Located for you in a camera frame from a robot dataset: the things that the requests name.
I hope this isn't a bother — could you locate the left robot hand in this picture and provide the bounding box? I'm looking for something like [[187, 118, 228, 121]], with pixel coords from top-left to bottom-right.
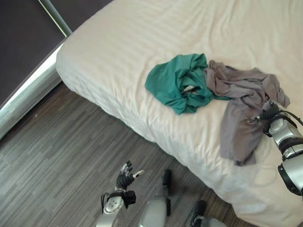
[[114, 160, 145, 192]]

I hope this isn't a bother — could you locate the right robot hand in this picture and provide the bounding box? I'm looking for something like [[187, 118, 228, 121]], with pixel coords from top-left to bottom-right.
[[249, 99, 280, 124]]

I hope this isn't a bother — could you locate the grey garment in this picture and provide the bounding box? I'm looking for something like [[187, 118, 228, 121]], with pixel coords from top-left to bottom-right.
[[203, 60, 291, 166]]

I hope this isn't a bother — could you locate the white bed with sheet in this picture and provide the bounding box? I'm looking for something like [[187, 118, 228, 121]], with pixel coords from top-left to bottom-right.
[[55, 0, 303, 227]]

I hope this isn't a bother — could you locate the left silver robot leg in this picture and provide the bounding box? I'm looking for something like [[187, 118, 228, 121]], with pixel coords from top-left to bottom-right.
[[138, 169, 172, 227]]

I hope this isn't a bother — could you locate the silver robot leg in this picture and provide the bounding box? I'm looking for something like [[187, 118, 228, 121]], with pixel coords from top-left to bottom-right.
[[189, 200, 228, 227], [138, 169, 172, 227]]

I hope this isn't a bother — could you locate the right silver robot leg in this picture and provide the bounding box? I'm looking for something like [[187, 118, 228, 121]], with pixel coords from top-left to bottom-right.
[[189, 200, 228, 227]]

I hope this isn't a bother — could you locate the green garment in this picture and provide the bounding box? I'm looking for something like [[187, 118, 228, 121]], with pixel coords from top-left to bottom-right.
[[144, 53, 230, 115]]

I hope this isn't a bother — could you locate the silver wall skirting rail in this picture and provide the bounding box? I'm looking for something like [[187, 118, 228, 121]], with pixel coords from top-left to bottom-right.
[[0, 43, 64, 140]]

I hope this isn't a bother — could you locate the silver vertical door rail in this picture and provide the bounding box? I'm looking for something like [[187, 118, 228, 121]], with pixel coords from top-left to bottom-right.
[[38, 0, 73, 38]]

